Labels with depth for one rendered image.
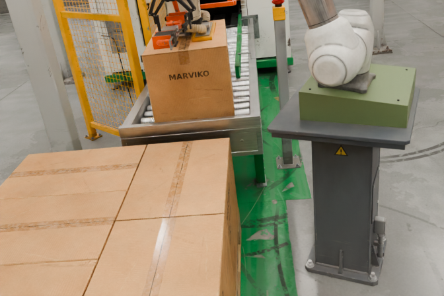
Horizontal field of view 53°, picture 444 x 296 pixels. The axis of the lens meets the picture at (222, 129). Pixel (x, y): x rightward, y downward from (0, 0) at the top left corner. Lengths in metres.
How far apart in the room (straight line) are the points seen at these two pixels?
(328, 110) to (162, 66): 0.84
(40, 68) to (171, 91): 1.15
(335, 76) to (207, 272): 0.71
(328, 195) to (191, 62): 0.86
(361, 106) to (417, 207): 1.04
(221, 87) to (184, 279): 1.06
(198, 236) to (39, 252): 0.54
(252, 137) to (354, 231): 0.64
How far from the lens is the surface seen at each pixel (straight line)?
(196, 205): 1.67
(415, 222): 2.48
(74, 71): 3.59
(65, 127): 3.19
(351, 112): 1.68
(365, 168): 1.82
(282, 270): 2.17
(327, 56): 1.45
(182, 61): 2.13
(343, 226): 2.00
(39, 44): 3.04
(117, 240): 1.60
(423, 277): 2.20
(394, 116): 1.67
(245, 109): 2.40
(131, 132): 2.26
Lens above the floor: 1.48
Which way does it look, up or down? 25 degrees down
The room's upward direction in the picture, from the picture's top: 7 degrees counter-clockwise
